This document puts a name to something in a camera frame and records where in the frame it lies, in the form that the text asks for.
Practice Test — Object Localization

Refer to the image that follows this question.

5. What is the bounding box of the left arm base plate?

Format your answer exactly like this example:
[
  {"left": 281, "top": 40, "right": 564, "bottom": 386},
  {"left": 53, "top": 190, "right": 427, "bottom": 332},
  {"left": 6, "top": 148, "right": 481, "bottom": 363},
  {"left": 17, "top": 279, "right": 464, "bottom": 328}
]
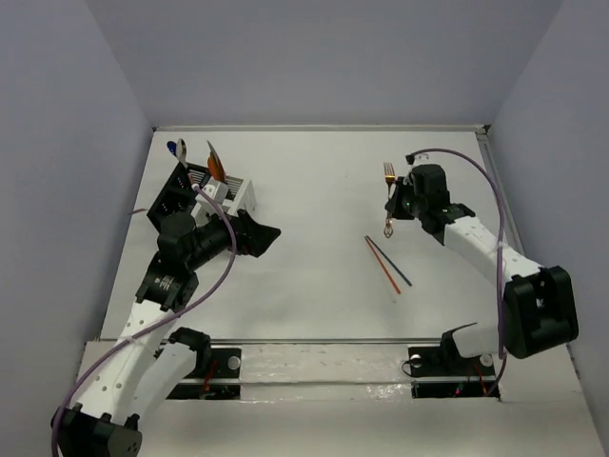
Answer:
[{"left": 167, "top": 347, "right": 242, "bottom": 401}]

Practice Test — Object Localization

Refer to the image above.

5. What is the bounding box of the pink-handled silver spoon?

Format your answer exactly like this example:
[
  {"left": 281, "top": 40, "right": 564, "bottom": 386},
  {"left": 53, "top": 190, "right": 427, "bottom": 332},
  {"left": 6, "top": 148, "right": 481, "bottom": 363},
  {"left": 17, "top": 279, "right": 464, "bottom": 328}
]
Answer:
[{"left": 175, "top": 138, "right": 196, "bottom": 186}]

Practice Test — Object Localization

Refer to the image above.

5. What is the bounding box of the gold fork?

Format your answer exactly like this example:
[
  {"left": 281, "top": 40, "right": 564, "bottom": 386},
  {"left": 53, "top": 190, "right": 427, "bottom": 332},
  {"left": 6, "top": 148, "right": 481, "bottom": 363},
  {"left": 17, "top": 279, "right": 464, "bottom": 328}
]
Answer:
[{"left": 383, "top": 162, "right": 396, "bottom": 239}]

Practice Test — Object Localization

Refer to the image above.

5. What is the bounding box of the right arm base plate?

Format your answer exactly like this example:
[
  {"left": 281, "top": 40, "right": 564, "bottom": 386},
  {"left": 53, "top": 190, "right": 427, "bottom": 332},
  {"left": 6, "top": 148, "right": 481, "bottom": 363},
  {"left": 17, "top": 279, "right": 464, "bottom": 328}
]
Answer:
[{"left": 401, "top": 346, "right": 501, "bottom": 399}]

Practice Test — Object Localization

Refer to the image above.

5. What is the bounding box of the white table edge rail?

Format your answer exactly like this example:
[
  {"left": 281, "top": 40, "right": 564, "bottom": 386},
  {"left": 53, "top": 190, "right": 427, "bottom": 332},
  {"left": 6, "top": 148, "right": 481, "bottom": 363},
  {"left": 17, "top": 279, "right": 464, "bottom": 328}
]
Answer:
[{"left": 152, "top": 124, "right": 487, "bottom": 134}]

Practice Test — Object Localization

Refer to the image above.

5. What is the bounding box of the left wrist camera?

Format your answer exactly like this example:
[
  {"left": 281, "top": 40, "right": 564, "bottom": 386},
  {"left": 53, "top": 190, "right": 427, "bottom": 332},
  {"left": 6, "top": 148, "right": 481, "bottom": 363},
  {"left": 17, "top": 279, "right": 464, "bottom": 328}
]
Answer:
[{"left": 191, "top": 179, "right": 229, "bottom": 214}]

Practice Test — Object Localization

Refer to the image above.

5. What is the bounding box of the white cutlery holder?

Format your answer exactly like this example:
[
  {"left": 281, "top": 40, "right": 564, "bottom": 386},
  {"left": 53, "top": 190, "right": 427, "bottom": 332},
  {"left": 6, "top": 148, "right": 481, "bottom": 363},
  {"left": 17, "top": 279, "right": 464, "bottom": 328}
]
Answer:
[{"left": 190, "top": 176, "right": 257, "bottom": 227}]

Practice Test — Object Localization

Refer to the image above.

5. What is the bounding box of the orange chopstick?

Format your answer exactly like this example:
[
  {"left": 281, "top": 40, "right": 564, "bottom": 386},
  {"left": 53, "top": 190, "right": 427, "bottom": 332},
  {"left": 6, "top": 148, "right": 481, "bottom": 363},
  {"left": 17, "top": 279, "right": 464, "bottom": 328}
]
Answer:
[{"left": 364, "top": 236, "right": 402, "bottom": 295}]

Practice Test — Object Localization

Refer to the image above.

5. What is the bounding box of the purple long spoon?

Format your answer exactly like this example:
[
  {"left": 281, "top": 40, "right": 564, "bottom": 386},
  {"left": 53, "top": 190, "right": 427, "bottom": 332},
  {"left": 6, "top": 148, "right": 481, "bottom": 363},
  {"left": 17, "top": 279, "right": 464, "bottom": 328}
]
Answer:
[{"left": 167, "top": 141, "right": 177, "bottom": 156}]

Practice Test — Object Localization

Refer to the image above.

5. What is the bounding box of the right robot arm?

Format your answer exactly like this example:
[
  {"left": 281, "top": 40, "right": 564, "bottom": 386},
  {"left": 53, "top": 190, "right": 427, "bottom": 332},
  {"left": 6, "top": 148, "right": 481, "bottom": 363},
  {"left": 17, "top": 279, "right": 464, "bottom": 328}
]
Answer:
[{"left": 385, "top": 164, "right": 580, "bottom": 373}]

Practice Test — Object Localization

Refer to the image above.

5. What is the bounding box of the black cutlery holder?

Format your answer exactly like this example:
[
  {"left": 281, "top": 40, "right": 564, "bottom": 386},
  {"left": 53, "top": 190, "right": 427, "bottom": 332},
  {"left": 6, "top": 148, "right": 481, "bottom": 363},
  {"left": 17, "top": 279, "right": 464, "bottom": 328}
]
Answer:
[{"left": 147, "top": 164, "right": 211, "bottom": 232}]

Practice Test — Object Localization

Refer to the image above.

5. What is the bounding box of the blue chopstick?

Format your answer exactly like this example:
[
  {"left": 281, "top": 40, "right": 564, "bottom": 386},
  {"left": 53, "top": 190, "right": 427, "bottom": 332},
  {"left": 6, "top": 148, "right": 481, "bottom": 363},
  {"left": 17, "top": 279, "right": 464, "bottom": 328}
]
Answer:
[{"left": 364, "top": 235, "right": 413, "bottom": 287}]

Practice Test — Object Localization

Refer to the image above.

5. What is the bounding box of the black-handled steel knife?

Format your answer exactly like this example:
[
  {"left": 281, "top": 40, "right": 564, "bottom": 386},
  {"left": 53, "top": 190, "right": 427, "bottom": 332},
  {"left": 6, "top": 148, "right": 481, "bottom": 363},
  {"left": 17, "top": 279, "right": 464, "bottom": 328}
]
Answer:
[{"left": 206, "top": 141, "right": 224, "bottom": 170}]

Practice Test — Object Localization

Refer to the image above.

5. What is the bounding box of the orange-handled knife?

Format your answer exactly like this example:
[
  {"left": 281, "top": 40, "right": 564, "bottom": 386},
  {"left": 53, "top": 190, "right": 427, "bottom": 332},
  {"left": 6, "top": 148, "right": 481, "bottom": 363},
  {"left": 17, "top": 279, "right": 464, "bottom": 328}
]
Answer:
[{"left": 207, "top": 156, "right": 226, "bottom": 183}]

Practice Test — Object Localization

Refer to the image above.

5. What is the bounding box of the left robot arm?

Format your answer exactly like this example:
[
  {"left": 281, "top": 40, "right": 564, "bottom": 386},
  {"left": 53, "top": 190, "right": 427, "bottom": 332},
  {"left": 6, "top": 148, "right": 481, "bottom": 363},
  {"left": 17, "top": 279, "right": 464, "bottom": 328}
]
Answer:
[{"left": 51, "top": 209, "right": 281, "bottom": 456}]

